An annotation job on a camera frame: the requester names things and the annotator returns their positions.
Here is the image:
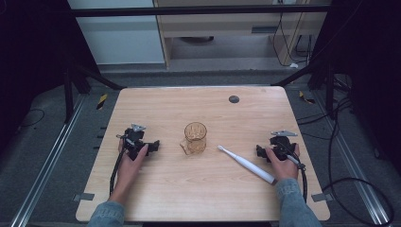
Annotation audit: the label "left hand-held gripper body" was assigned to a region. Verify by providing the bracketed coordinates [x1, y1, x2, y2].
[115, 123, 149, 162]

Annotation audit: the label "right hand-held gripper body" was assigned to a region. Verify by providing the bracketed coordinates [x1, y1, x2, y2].
[268, 130, 299, 163]

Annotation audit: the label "white electric toothbrush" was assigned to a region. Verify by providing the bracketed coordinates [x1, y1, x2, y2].
[217, 144, 277, 185]

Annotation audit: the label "amber glass cup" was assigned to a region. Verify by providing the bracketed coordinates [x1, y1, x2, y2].
[179, 121, 208, 156]

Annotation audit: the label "person's right hand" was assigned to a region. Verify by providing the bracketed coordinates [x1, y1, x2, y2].
[265, 144, 301, 183]

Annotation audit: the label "person's left hand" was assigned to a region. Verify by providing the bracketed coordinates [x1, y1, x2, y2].
[116, 138, 149, 191]

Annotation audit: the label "yellow black tape strip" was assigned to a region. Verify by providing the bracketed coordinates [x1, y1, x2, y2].
[298, 90, 316, 105]
[96, 93, 109, 111]

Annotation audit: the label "black metal stand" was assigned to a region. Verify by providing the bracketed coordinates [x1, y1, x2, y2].
[61, 60, 127, 125]
[270, 58, 337, 121]

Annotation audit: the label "white cabinet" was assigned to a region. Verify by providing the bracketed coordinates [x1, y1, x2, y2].
[66, 0, 166, 66]

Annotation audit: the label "dark curtain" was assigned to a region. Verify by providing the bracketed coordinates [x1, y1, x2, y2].
[0, 0, 100, 155]
[310, 0, 401, 178]

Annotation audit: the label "light wooden desk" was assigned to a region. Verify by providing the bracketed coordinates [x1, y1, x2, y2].
[152, 0, 333, 69]

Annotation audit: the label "left hand-held gripper cable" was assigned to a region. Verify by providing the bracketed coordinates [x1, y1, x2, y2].
[109, 134, 131, 196]

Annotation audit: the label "hand-held gripper cable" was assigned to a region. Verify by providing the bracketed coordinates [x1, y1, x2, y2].
[109, 134, 131, 196]
[277, 141, 309, 203]

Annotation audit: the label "right hand-held gripper cable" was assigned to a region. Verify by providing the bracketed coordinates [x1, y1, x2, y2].
[277, 141, 309, 203]

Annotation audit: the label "thick black floor cable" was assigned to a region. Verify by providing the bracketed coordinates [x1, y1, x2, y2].
[295, 73, 395, 227]

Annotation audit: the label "grey table bracket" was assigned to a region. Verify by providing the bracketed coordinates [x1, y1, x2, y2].
[310, 192, 334, 203]
[72, 192, 96, 202]

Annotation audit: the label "aluminium floor rail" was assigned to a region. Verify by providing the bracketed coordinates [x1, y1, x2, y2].
[9, 94, 89, 227]
[311, 90, 392, 227]

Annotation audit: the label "black hanging desk cables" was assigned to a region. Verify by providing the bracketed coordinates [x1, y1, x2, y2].
[271, 0, 314, 68]

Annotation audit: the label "thin black floor cable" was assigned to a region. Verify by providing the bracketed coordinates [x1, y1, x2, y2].
[19, 108, 46, 129]

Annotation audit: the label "black horizontal frame bar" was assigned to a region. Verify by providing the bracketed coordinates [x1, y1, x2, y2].
[69, 4, 331, 18]

